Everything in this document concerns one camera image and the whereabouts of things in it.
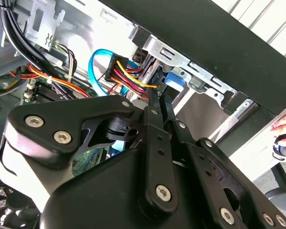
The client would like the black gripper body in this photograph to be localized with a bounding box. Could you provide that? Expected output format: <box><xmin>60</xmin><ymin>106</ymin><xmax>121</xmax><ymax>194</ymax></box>
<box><xmin>39</xmin><ymin>148</ymin><xmax>215</xmax><ymax>229</ymax></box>

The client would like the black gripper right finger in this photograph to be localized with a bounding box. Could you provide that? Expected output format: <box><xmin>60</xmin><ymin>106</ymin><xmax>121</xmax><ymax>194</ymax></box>
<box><xmin>161</xmin><ymin>94</ymin><xmax>286</xmax><ymax>229</ymax></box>

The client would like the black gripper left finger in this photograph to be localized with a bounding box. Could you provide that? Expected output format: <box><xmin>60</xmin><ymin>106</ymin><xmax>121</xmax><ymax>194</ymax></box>
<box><xmin>0</xmin><ymin>87</ymin><xmax>180</xmax><ymax>216</ymax></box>

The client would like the coloured power wire black plug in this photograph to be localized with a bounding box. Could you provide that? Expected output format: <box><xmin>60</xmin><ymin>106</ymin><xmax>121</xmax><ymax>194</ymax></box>
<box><xmin>104</xmin><ymin>54</ymin><xmax>159</xmax><ymax>100</ymax></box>

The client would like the hard disk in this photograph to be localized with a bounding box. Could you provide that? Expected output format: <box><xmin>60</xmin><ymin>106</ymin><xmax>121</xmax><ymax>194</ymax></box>
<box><xmin>133</xmin><ymin>56</ymin><xmax>189</xmax><ymax>101</ymax></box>

